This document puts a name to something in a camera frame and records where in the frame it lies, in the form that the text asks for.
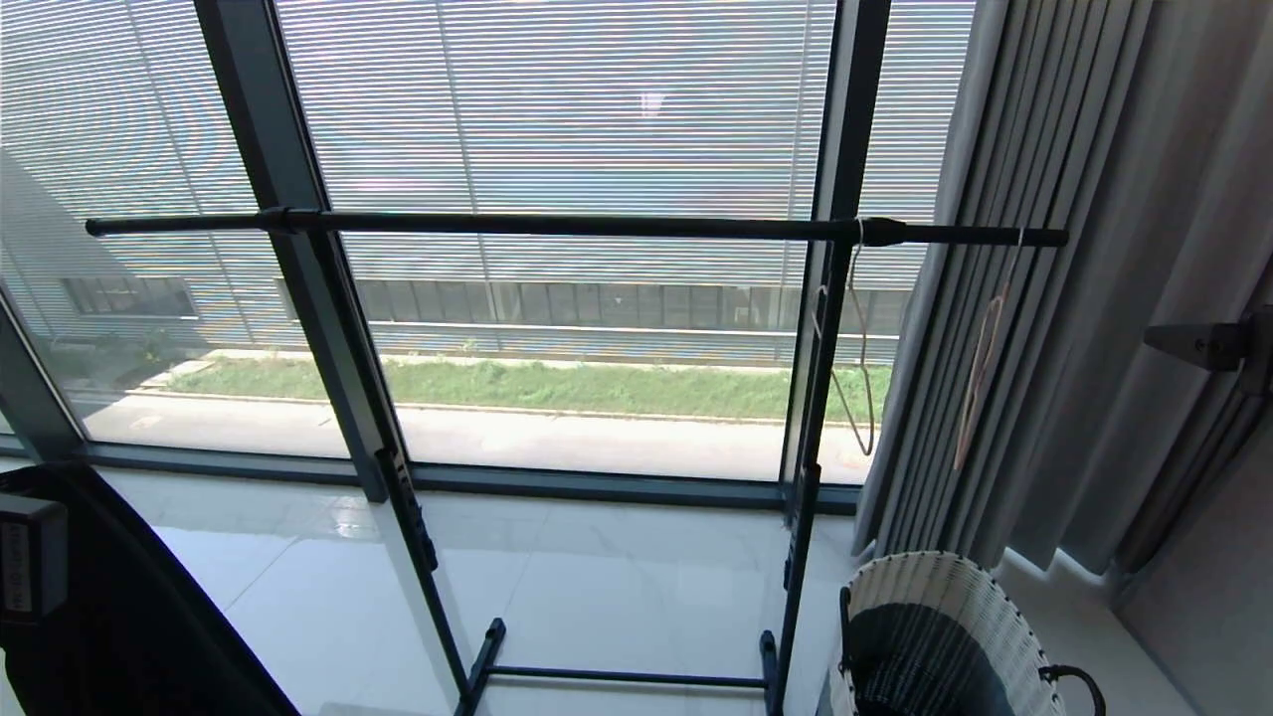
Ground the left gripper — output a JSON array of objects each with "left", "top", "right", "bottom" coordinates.
[{"left": 0, "top": 492, "right": 69, "bottom": 625}]

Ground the black garment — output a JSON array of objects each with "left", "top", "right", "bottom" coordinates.
[{"left": 0, "top": 462, "right": 299, "bottom": 716}]

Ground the pink clothes hanger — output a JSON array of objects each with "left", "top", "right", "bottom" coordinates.
[
  {"left": 953, "top": 234, "right": 1025, "bottom": 473},
  {"left": 811, "top": 239, "right": 878, "bottom": 458}
]

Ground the black clothes rack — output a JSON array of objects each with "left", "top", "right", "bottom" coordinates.
[{"left": 85, "top": 206, "right": 1070, "bottom": 716}]

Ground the white laundry basket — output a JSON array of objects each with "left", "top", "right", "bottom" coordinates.
[{"left": 830, "top": 552, "right": 1107, "bottom": 716}]

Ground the window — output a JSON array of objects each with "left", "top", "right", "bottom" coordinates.
[{"left": 0, "top": 0, "right": 981, "bottom": 515}]

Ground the beige curtain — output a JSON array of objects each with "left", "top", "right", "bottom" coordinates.
[{"left": 853, "top": 0, "right": 1273, "bottom": 598}]

